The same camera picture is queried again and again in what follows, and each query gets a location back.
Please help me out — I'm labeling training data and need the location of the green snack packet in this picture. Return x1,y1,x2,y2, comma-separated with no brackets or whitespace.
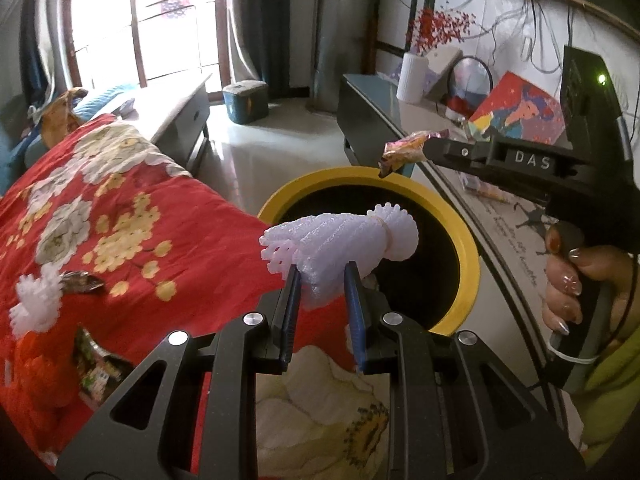
74,327,127,409

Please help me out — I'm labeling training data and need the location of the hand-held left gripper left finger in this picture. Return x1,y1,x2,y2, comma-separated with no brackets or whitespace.
55,264,302,480

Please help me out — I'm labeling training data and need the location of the gray leaning board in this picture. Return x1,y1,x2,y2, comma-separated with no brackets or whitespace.
424,47,464,102

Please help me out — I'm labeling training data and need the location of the foil snack wrapper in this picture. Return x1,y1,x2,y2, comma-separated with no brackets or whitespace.
59,269,105,294

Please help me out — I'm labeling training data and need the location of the round black-rimmed mirror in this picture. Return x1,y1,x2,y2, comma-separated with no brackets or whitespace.
446,55,494,117

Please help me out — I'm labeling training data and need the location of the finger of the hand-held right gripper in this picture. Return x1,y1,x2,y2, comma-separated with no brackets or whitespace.
422,136,501,178

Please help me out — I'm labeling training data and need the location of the gray tower air conditioner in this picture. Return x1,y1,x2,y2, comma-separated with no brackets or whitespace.
309,0,379,114

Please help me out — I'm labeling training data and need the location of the colourful bead box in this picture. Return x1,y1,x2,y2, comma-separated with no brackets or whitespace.
462,179,512,206

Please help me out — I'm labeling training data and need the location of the brown-framed glass balcony door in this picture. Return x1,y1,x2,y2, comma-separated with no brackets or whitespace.
64,0,227,92

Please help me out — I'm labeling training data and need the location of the blue storage stool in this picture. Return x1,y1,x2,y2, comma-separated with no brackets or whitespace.
222,79,271,125

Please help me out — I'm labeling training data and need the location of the gray coffee table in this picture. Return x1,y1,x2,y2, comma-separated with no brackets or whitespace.
116,73,214,174

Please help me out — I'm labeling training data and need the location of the white cylindrical vase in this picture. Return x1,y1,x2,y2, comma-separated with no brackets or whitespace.
397,52,430,105

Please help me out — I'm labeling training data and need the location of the orange plush toy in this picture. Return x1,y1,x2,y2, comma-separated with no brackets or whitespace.
39,88,89,147

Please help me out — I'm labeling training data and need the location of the white foam fruit net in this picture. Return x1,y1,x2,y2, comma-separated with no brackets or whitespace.
260,203,419,312
9,262,64,339

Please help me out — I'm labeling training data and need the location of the dark curtain with white lining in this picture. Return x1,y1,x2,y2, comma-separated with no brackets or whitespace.
19,0,84,107
220,0,322,107

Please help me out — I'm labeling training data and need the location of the person's right hand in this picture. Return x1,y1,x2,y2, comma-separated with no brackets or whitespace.
542,224,640,341

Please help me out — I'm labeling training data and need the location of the yellow snack wrapper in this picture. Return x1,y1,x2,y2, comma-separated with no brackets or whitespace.
381,130,451,179

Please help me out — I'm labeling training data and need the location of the red floral blanket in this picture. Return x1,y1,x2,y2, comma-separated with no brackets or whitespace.
0,113,397,480

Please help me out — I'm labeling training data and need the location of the person's right forearm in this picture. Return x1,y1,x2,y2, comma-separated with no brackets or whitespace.
570,280,640,468

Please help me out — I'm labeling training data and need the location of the blue patterned sofa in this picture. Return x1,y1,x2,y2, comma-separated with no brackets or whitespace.
0,83,139,197

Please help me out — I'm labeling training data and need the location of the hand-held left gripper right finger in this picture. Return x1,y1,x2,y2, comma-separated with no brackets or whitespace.
344,261,587,480

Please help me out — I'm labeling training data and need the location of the glass-top TV console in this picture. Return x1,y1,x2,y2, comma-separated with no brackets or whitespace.
337,73,640,411

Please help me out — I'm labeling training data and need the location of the yellow round trash bin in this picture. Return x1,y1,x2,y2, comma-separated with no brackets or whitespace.
256,167,481,337

